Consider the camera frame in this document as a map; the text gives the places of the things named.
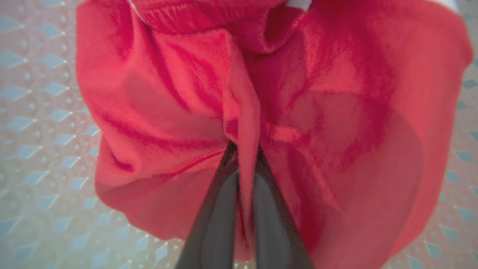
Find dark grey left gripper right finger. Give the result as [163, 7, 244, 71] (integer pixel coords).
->
[253, 144, 314, 269]

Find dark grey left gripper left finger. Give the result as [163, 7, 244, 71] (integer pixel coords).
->
[175, 142, 240, 269]

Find red cloth garment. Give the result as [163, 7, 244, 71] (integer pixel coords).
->
[76, 0, 474, 269]

